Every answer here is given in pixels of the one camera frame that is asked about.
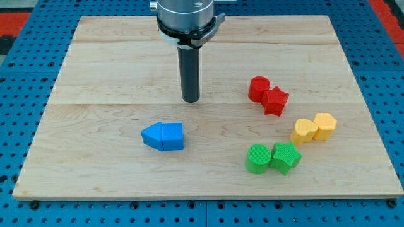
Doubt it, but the red star block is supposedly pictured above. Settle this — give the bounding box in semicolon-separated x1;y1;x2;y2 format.
261;86;289;117

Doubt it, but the red cylinder block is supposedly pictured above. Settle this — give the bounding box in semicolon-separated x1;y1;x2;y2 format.
248;76;271;102

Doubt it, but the green star block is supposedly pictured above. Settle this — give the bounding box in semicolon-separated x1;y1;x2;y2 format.
269;141;302;175

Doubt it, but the blue triangle block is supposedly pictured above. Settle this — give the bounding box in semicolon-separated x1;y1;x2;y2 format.
141;122;163;151

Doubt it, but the yellow hexagon block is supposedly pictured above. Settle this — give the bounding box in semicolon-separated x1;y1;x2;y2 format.
313;112;337;141

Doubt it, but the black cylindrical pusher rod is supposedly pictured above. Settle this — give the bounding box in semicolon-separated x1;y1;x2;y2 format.
177;48;200;103

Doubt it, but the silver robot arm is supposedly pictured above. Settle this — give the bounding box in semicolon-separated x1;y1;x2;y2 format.
150;0;225;50

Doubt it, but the wooden board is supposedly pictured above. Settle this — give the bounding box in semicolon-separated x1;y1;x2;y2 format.
13;16;403;201

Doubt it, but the blue cube block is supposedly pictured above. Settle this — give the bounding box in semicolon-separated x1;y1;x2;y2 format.
162;122;184;151

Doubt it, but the yellow heart block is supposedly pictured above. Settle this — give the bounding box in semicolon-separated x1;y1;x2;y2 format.
290;119;318;146

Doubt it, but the green cylinder block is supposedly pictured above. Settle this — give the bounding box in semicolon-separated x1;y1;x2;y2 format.
245;144;271;174

